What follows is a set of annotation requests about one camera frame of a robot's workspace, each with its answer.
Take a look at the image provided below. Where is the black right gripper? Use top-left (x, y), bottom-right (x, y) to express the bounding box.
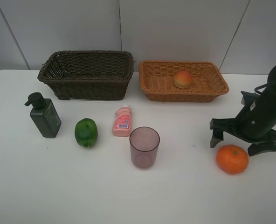
top-left (210, 86), bottom-right (276, 156)

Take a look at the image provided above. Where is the orange tangerine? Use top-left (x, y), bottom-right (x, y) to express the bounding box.
top-left (216, 145), bottom-right (249, 175)

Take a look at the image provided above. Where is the red yellow peach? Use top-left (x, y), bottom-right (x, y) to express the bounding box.
top-left (173, 70), bottom-right (193, 89)

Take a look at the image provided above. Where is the purple translucent plastic cup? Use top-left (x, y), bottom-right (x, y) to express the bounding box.
top-left (129, 126), bottom-right (160, 169)

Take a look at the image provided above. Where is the dark green pump bottle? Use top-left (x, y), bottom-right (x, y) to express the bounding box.
top-left (25, 92), bottom-right (62, 138)

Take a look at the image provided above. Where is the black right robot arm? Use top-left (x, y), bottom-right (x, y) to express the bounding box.
top-left (210, 66), bottom-right (276, 156)

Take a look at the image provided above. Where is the light brown wicker basket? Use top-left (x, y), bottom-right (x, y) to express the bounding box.
top-left (139, 60), bottom-right (229, 103)

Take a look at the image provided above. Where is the pink lotion bottle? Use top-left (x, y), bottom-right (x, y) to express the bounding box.
top-left (112, 105), bottom-right (132, 137)

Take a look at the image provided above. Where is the green lime fruit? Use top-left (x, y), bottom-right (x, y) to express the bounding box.
top-left (74, 118), bottom-right (98, 148)

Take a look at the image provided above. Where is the dark brown wicker basket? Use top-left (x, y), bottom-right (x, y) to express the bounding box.
top-left (37, 50), bottom-right (134, 101)

